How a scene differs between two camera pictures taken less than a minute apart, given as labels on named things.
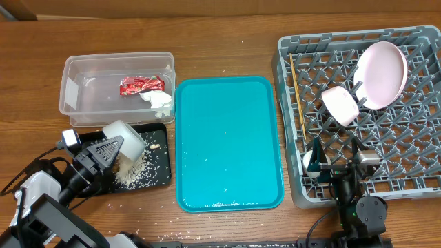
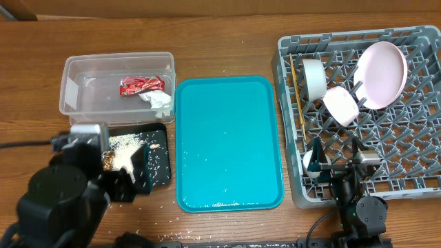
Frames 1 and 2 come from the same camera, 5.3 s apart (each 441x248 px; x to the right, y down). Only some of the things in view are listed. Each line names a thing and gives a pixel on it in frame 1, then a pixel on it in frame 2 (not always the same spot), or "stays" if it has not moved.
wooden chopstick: (298, 96) stays
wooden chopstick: (297, 92) stays
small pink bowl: (342, 107) stays
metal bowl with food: (133, 148) -> (315, 78)
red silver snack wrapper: (135, 85) stays
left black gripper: (95, 151) -> (114, 180)
